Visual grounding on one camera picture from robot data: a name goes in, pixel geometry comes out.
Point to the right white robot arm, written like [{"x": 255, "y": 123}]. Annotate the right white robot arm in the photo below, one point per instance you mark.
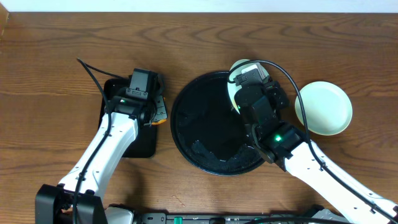
[{"x": 281, "y": 143}]

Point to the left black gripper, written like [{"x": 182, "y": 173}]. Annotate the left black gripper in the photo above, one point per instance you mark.
[{"x": 159, "y": 109}]

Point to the orange sponge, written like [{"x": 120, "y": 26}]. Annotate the orange sponge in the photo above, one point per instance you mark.
[{"x": 160, "y": 115}]

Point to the black round tray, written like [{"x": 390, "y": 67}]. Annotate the black round tray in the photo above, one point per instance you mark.
[{"x": 207, "y": 130}]

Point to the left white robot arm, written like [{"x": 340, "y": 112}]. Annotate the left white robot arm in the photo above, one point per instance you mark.
[{"x": 128, "y": 129}]

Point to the light green plate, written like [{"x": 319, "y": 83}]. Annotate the light green plate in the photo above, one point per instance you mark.
[
  {"x": 233, "y": 88},
  {"x": 328, "y": 108}
]

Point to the black rectangular tray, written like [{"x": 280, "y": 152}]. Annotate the black rectangular tray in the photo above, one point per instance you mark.
[{"x": 145, "y": 144}]

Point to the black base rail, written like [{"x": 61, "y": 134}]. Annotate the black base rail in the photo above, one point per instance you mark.
[{"x": 217, "y": 218}]

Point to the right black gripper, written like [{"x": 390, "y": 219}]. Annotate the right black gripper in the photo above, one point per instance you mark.
[{"x": 278, "y": 95}]

